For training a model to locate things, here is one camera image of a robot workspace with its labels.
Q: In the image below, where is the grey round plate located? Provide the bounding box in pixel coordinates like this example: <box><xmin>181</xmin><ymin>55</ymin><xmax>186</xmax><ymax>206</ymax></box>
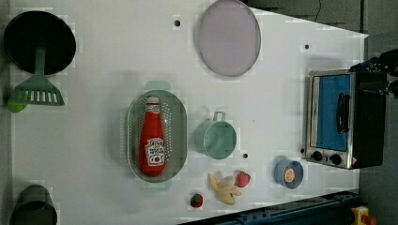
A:
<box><xmin>198</xmin><ymin>0</ymin><xmax>261</xmax><ymax>76</ymax></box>

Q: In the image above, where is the plush peeled banana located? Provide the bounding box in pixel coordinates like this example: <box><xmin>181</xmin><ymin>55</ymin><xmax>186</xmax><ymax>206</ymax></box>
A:
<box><xmin>207</xmin><ymin>173</ymin><xmax>242</xmax><ymax>205</ymax></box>

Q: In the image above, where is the silver toaster oven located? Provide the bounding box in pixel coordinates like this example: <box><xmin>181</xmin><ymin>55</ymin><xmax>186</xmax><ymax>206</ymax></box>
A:
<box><xmin>305</xmin><ymin>70</ymin><xmax>387</xmax><ymax>170</ymax></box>

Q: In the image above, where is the black cylindrical container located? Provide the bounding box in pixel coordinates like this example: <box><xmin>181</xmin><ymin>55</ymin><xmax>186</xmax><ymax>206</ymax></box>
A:
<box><xmin>9</xmin><ymin>185</ymin><xmax>58</xmax><ymax>225</ymax></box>

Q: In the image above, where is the small plush strawberry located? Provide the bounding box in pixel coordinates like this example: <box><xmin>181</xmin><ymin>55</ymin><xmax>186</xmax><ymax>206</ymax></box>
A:
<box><xmin>190</xmin><ymin>193</ymin><xmax>204</xmax><ymax>208</ymax></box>

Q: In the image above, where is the green slotted spatula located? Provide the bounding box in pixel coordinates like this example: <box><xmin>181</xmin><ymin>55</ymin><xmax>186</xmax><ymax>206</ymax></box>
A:
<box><xmin>7</xmin><ymin>46</ymin><xmax>65</xmax><ymax>113</ymax></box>

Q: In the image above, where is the large plush strawberry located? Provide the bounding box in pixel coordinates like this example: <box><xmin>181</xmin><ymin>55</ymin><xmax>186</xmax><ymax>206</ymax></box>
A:
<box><xmin>235</xmin><ymin>172</ymin><xmax>251</xmax><ymax>188</ymax></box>

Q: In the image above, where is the teal metal cup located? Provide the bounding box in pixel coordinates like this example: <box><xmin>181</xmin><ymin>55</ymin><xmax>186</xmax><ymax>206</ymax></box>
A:
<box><xmin>194</xmin><ymin>112</ymin><xmax>237</xmax><ymax>159</ymax></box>

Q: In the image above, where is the black round container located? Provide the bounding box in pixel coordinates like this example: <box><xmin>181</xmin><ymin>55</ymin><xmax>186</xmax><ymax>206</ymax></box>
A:
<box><xmin>4</xmin><ymin>10</ymin><xmax>76</xmax><ymax>76</ymax></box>

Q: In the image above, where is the blue bowl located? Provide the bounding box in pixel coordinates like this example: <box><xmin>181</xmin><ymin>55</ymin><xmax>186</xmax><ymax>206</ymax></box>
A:
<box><xmin>274</xmin><ymin>157</ymin><xmax>303</xmax><ymax>189</ymax></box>

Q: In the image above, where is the red plush ketchup bottle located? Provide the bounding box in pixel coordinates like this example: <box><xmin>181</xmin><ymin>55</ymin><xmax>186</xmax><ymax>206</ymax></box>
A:
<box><xmin>139</xmin><ymin>96</ymin><xmax>166</xmax><ymax>176</ymax></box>

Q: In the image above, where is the orange slice toy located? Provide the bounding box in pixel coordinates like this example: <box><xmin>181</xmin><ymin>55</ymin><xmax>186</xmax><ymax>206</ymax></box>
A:
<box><xmin>283</xmin><ymin>167</ymin><xmax>296</xmax><ymax>183</ymax></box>

